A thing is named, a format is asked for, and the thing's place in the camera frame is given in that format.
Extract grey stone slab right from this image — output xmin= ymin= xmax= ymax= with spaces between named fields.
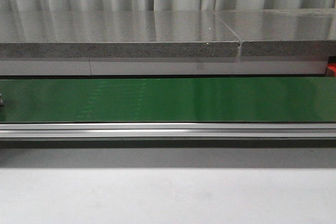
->
xmin=215 ymin=8 xmax=335 ymax=57

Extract grey stone slab left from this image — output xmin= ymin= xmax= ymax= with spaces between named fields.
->
xmin=1 ymin=11 xmax=238 ymax=59

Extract white base panel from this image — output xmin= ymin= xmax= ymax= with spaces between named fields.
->
xmin=1 ymin=56 xmax=329 ymax=76

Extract red push button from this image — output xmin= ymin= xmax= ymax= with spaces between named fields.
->
xmin=0 ymin=94 xmax=4 ymax=107

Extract green conveyor belt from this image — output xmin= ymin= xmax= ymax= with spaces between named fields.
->
xmin=1 ymin=77 xmax=335 ymax=123

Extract grey stone slab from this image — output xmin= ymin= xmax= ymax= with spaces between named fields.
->
xmin=1 ymin=11 xmax=238 ymax=59
xmin=215 ymin=8 xmax=335 ymax=57

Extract aluminium conveyor frame rail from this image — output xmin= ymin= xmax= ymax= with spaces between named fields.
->
xmin=1 ymin=123 xmax=335 ymax=139

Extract red plastic tray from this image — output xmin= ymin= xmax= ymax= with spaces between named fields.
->
xmin=326 ymin=62 xmax=336 ymax=77

